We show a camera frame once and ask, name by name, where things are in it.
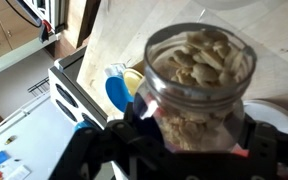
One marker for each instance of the gold lidded small jar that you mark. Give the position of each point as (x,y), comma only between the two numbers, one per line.
(132,78)

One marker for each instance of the white electric stove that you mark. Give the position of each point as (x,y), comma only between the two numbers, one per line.
(34,137)

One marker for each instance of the white bottle lid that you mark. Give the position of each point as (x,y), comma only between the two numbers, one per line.
(264,111)

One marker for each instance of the light blue plastic bowl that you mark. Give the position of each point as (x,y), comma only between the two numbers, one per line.
(117,92)

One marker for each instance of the labeled clear plastic bottle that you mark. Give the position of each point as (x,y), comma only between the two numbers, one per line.
(190,98)

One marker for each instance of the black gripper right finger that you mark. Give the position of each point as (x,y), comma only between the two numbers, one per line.
(267,150)

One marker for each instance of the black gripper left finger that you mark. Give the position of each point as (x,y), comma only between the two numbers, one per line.
(127,142)

